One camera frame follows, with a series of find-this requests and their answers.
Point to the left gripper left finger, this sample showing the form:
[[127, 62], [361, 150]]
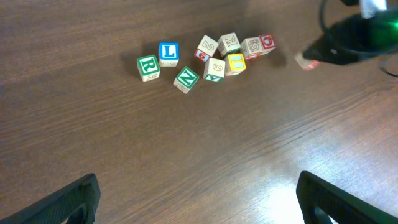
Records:
[[76, 203]]

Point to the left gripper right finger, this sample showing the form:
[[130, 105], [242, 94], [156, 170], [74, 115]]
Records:
[[323, 202]]

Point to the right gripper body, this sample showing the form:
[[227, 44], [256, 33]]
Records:
[[354, 39]]

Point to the red E block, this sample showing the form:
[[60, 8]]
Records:
[[304, 63]]

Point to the red Q block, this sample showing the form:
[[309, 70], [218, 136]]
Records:
[[268, 43]]

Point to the wooden block with 5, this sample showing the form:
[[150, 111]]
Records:
[[251, 48]]

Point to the green N block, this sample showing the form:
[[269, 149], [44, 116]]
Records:
[[186, 79]]

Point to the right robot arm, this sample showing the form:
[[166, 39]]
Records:
[[367, 9]]

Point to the yellow framed block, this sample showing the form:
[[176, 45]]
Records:
[[235, 64]]

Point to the yellow K block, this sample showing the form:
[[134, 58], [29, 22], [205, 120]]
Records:
[[228, 44]]

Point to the wooden block with 9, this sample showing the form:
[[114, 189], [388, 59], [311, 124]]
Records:
[[214, 70]]

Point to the wooden block with 2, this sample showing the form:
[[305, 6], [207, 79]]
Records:
[[206, 48]]

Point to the green R block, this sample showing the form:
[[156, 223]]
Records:
[[148, 67]]

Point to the blue L block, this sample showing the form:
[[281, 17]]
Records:
[[168, 54]]

